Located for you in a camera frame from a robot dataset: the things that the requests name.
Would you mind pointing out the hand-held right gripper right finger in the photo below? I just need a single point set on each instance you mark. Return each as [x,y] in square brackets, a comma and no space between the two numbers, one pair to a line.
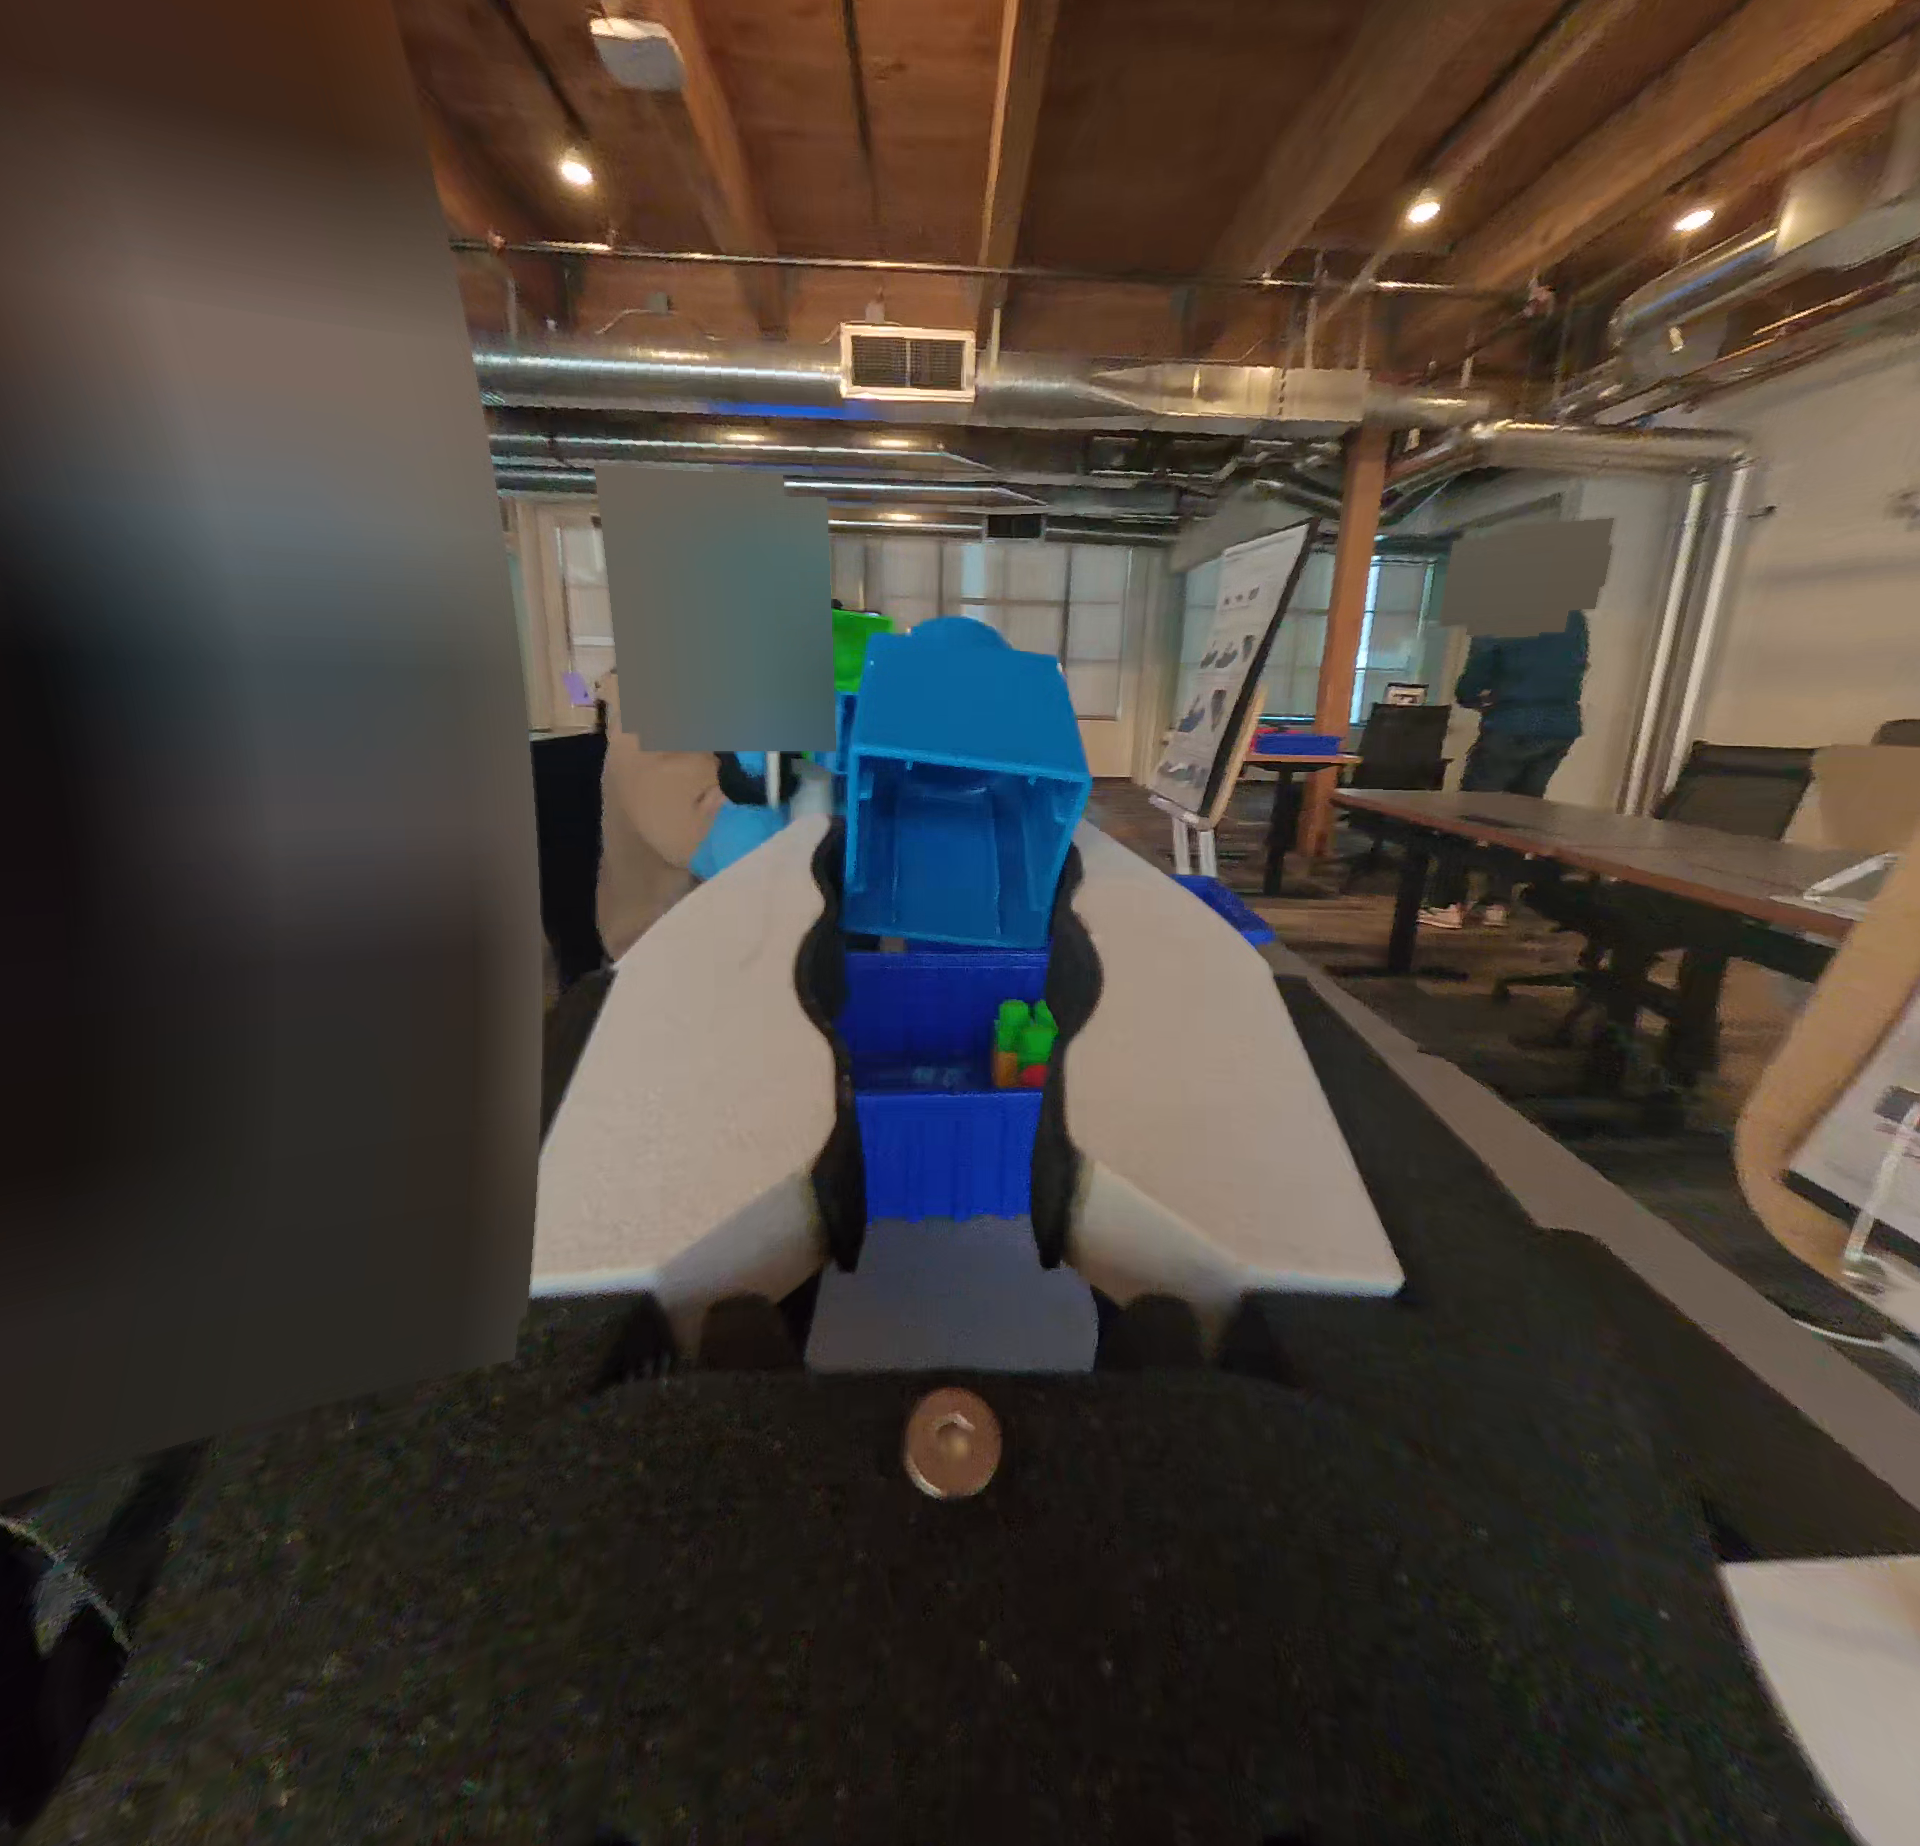
[1218,1112]

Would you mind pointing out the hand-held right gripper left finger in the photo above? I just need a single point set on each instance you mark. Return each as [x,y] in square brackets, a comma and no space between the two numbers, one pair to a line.
[691,1067]

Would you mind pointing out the pile of toy blocks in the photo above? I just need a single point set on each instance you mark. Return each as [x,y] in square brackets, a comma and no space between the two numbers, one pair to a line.
[1019,1036]

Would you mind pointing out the light blue plastic bin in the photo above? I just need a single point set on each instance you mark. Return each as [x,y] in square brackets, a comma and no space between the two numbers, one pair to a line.
[960,722]

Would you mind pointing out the black office chair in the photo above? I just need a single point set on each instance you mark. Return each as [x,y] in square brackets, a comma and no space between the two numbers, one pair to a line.
[1726,797]
[1405,754]

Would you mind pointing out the green plastic bin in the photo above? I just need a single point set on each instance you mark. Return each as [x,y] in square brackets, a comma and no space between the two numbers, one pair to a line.
[860,645]

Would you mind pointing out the instruction sign on stand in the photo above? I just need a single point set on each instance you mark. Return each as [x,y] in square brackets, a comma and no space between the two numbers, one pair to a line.
[1254,632]

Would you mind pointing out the wooden office desk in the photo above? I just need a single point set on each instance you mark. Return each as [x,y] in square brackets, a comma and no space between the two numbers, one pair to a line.
[1619,835]

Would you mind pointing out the white air vent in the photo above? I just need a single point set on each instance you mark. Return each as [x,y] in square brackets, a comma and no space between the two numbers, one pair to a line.
[905,360]

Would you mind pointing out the white ceiling device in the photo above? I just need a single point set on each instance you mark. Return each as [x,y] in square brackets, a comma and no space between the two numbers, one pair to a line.
[637,54]

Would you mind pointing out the silver ventilation duct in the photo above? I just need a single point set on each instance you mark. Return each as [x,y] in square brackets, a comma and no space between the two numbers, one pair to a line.
[1697,286]
[1170,387]

